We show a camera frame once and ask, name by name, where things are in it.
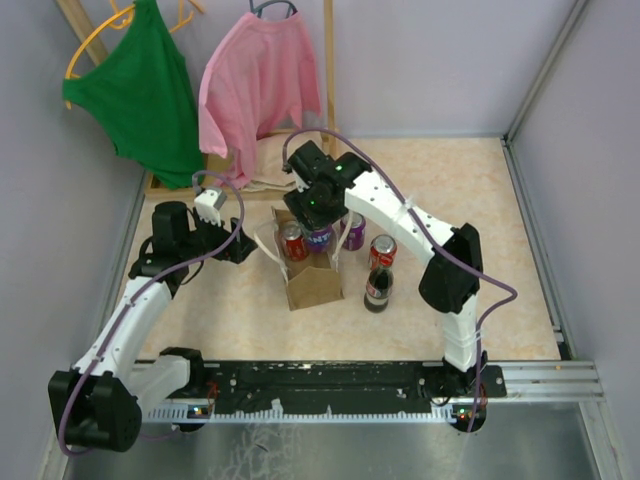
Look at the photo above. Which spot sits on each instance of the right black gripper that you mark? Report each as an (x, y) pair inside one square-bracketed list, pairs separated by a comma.
[(296, 200)]

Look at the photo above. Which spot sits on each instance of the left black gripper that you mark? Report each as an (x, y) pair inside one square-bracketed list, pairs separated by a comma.
[(222, 234)]

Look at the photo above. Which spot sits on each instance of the red cola can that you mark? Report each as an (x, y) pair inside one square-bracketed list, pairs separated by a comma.
[(382, 251), (293, 241)]

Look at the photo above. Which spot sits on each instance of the purple soda can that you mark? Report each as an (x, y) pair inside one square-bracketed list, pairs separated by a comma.
[(356, 236), (319, 241)]

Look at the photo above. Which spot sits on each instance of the brown burlap canvas bag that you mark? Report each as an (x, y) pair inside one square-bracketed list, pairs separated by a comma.
[(309, 283)]

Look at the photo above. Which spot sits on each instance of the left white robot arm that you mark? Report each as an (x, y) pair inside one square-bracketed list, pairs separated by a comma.
[(99, 403)]

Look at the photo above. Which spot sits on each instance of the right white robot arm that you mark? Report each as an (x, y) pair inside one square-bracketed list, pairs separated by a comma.
[(451, 256)]

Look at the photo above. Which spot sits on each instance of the cream folded cloth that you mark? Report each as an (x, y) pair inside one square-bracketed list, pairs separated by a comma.
[(268, 174)]

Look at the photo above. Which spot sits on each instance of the red cola can front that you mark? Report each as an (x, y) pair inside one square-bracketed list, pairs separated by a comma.
[(382, 251)]

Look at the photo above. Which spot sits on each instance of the dark cola bottle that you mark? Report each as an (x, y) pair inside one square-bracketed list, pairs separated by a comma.
[(378, 289)]

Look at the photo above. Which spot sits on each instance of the pink t-shirt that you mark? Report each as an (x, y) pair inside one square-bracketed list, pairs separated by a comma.
[(262, 74)]

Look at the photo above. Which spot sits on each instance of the grey clothes hanger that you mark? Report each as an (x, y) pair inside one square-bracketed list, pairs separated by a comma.
[(272, 10)]

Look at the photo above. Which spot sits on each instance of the green tank top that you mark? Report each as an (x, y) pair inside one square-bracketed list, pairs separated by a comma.
[(141, 95)]

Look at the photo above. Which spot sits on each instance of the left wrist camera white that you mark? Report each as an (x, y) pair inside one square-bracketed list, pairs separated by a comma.
[(208, 204)]

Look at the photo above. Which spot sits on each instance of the wooden clothes rack frame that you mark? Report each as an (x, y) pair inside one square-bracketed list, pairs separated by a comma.
[(81, 24)]

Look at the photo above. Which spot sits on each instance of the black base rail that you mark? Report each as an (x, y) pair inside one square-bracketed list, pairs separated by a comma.
[(352, 388)]

